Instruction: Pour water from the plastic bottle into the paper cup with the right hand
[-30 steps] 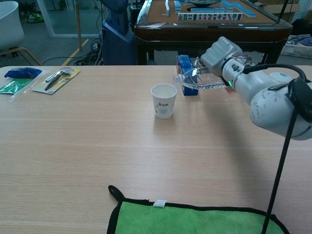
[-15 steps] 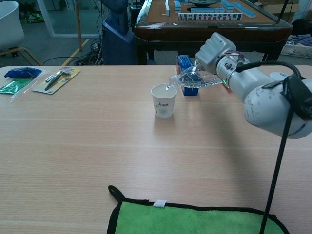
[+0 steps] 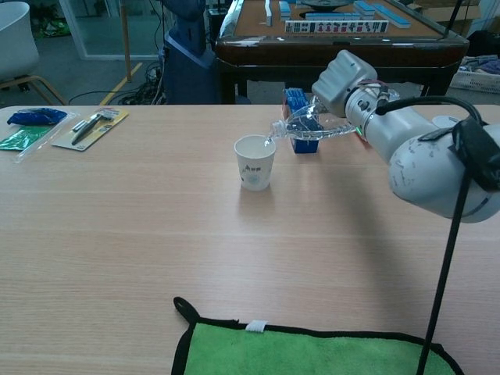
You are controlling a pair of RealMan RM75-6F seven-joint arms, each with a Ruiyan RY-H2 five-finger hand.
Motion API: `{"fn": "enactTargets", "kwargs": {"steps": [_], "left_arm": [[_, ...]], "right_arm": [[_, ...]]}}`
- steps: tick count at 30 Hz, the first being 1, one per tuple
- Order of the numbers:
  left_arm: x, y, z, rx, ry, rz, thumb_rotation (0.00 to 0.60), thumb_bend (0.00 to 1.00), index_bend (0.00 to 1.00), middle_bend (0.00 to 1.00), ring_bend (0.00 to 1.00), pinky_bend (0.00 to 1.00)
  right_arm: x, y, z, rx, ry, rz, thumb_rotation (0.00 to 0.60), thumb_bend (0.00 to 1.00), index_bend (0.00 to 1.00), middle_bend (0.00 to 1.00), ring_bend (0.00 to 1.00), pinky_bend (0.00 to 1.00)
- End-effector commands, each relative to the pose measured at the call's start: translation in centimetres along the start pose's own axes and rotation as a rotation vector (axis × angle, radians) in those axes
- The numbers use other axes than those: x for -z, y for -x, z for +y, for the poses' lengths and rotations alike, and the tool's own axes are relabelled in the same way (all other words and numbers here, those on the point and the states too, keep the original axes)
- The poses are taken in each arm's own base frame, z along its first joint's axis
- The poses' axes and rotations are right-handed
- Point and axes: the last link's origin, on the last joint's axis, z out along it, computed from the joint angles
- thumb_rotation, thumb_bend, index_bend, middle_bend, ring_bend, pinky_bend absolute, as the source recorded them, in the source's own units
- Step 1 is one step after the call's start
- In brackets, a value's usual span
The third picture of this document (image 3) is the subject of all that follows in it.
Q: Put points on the blue cardboard box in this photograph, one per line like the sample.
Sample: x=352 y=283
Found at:
x=302 y=146

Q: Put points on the black bag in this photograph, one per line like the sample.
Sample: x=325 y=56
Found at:
x=484 y=43

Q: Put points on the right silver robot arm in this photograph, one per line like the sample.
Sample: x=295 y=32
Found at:
x=426 y=168

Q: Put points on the wooden pole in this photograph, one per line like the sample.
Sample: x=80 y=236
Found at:
x=126 y=39

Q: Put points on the yellow pen blister card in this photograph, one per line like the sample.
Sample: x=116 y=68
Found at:
x=101 y=127

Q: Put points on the transparent plastic water bottle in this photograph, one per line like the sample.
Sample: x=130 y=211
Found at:
x=301 y=125

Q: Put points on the white shell chair wooden legs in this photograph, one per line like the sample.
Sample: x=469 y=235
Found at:
x=15 y=39

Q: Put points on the blue plastic packet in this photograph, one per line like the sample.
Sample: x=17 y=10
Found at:
x=35 y=116

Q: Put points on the white paper cup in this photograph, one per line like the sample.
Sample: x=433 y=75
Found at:
x=254 y=168

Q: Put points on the green foil packet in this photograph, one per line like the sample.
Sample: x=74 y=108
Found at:
x=19 y=138

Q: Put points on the long blue mahjong tile row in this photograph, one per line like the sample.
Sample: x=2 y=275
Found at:
x=384 y=13

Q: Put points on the short blue mahjong tile row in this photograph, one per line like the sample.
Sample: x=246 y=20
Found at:
x=332 y=16

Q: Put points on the clear plastic sleeve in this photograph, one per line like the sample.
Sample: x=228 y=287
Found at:
x=39 y=146

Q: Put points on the white plastic basket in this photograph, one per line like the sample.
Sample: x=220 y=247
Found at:
x=476 y=82

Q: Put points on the white round coaster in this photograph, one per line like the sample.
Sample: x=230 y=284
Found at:
x=441 y=120

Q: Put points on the white-faced mahjong tile row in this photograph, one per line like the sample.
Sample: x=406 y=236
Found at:
x=336 y=26

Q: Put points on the blue robot base column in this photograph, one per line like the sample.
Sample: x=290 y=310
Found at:
x=187 y=66

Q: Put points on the green microfiber cloth black trim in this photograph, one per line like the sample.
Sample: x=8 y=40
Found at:
x=304 y=351

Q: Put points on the dark wooden mahjong table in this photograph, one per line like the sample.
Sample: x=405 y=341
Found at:
x=281 y=54

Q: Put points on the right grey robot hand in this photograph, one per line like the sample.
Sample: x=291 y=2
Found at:
x=340 y=82

